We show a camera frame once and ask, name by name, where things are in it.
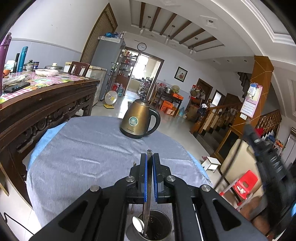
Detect red plastic chair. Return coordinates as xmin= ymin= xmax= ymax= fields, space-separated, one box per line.
xmin=219 ymin=170 xmax=258 ymax=210

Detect beige sofa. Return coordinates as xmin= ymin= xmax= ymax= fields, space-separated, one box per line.
xmin=220 ymin=139 xmax=263 ymax=196

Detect grey tablecloth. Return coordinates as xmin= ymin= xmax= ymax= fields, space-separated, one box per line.
xmin=26 ymin=116 xmax=211 ymax=226

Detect gold electric kettle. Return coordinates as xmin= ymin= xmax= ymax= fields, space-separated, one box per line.
xmin=119 ymin=98 xmax=161 ymax=138

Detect small white stool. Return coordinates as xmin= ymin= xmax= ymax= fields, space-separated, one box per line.
xmin=201 ymin=156 xmax=221 ymax=173

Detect metal chopstick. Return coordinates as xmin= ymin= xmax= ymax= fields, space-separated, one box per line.
xmin=142 ymin=150 xmax=153 ymax=238

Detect white chest freezer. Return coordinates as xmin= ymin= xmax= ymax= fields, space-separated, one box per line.
xmin=63 ymin=61 xmax=108 ymax=106

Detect teal thermos bottle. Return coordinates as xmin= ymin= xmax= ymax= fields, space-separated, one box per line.
xmin=16 ymin=46 xmax=28 ymax=72

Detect round wall clock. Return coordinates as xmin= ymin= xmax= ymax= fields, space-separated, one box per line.
xmin=137 ymin=43 xmax=147 ymax=52

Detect framed wall picture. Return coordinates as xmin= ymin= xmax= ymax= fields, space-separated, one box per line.
xmin=174 ymin=67 xmax=188 ymax=82

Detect wall calendar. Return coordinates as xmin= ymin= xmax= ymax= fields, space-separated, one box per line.
xmin=240 ymin=83 xmax=263 ymax=118

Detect wooden chair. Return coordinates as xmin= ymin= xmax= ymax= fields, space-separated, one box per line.
xmin=68 ymin=61 xmax=90 ymax=77

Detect grey refrigerator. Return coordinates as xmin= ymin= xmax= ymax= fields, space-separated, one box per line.
xmin=91 ymin=36 xmax=125 ymax=101

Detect dark side table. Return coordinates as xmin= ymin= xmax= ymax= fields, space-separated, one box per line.
xmin=155 ymin=90 xmax=183 ymax=116

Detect blue water jug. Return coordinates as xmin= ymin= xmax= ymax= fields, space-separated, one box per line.
xmin=178 ymin=107 xmax=185 ymax=117

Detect steel utensil holder cup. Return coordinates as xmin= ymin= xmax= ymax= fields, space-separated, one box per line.
xmin=125 ymin=210 xmax=174 ymax=240

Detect white floor fan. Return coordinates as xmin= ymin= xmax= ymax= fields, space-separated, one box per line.
xmin=103 ymin=90 xmax=118 ymax=109

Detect carved wooden sideboard table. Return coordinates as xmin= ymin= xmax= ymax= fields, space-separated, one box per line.
xmin=1 ymin=77 xmax=99 ymax=205

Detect right hand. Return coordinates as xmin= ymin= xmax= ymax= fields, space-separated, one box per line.
xmin=239 ymin=196 xmax=274 ymax=240

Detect purple thermos bottle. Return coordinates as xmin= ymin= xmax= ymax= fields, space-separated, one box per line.
xmin=0 ymin=33 xmax=11 ymax=95

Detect wooden stair railing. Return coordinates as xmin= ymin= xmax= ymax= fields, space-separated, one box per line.
xmin=189 ymin=101 xmax=283 ymax=144

